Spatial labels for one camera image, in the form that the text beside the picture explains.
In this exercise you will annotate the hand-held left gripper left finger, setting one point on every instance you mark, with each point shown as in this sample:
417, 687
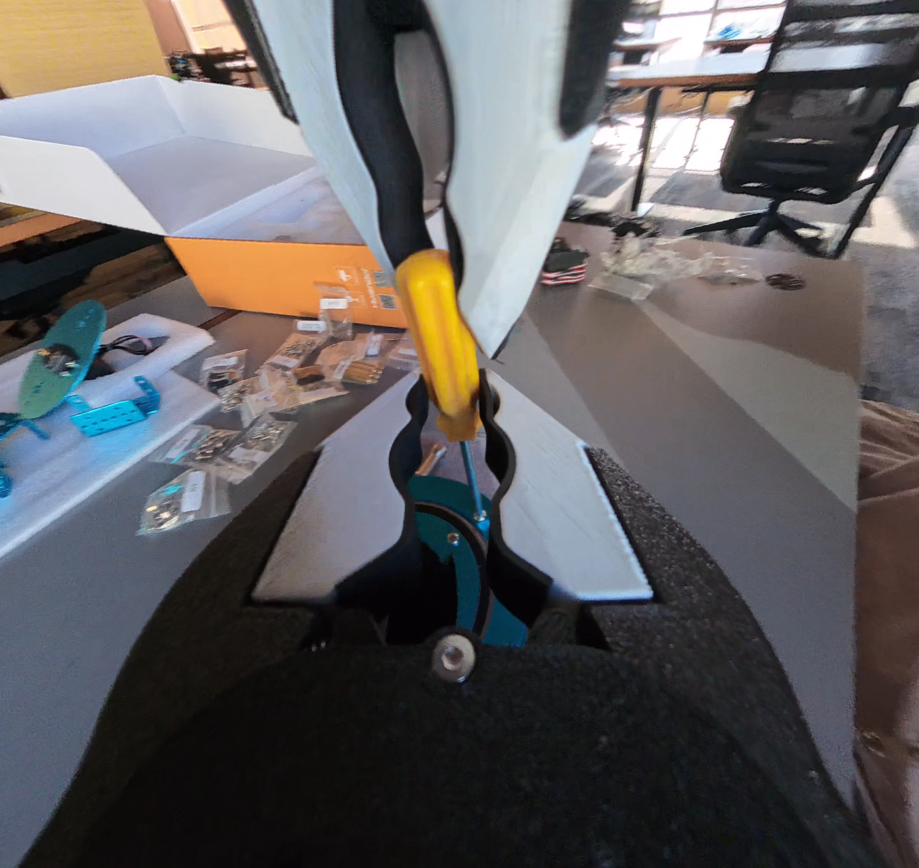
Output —
337, 523

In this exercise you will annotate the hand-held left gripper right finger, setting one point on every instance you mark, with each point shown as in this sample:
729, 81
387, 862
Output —
574, 523

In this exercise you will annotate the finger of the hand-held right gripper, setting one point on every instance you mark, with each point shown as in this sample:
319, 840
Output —
517, 129
301, 78

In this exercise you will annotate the blue round metal turntable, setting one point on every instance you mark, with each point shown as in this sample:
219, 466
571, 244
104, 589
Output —
467, 559

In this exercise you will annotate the pile of small hardware bags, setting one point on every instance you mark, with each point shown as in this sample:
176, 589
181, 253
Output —
273, 394

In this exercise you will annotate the orange white cardboard box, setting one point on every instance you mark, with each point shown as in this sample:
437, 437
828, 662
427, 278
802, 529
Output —
251, 272

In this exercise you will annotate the black mesh office chair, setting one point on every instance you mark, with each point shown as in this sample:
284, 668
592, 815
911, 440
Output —
811, 114

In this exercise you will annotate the white foam sheet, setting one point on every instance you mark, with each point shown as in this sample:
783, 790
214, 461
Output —
108, 452

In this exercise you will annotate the small clear plastic bag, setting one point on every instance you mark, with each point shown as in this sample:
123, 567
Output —
732, 271

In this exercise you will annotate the person's khaki trouser leg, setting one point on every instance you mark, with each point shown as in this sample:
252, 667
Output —
890, 559

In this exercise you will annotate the blue round servo plate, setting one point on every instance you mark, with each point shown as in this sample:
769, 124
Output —
61, 358

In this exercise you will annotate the blue metal bracket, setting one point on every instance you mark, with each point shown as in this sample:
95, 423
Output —
21, 426
115, 419
6, 480

